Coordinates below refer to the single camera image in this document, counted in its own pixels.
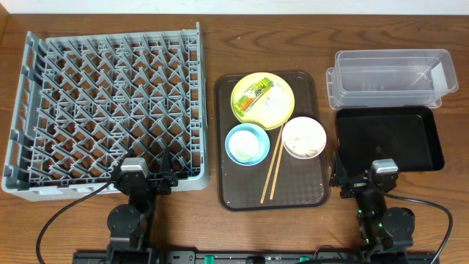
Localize grey plastic dishwasher rack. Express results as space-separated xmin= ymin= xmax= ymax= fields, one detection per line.
xmin=1 ymin=27 xmax=210 ymax=202

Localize light blue bowl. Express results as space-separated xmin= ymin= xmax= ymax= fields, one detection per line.
xmin=224 ymin=123 xmax=270 ymax=166

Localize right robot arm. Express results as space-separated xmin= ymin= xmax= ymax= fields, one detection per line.
xmin=329 ymin=153 xmax=415 ymax=263

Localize black rectangular tray bin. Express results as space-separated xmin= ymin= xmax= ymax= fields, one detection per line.
xmin=336 ymin=106 xmax=445 ymax=174

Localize dark brown serving tray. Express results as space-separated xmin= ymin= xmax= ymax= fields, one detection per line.
xmin=214 ymin=74 xmax=330 ymax=211

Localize clear plastic bin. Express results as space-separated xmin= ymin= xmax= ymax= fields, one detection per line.
xmin=326 ymin=49 xmax=459 ymax=110

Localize white tissue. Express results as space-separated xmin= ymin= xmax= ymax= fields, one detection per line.
xmin=265 ymin=84 xmax=289 ymax=108

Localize green snack wrapper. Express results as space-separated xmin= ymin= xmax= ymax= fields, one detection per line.
xmin=232 ymin=78 xmax=273 ymax=117

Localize small white cup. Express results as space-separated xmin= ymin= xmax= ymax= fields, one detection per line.
xmin=228 ymin=131 xmax=259 ymax=162

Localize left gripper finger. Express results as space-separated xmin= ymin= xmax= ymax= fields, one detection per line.
xmin=160 ymin=148 xmax=172 ymax=174
xmin=120 ymin=150 xmax=135 ymax=169

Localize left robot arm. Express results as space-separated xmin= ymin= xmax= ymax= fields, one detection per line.
xmin=103 ymin=148 xmax=178 ymax=264

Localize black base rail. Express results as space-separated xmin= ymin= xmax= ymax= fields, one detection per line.
xmin=72 ymin=249 xmax=440 ymax=264

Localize pink white bowl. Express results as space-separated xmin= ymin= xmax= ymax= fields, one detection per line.
xmin=281 ymin=117 xmax=327 ymax=159

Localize yellow round plate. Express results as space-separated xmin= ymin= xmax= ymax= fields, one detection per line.
xmin=230 ymin=72 xmax=295 ymax=131

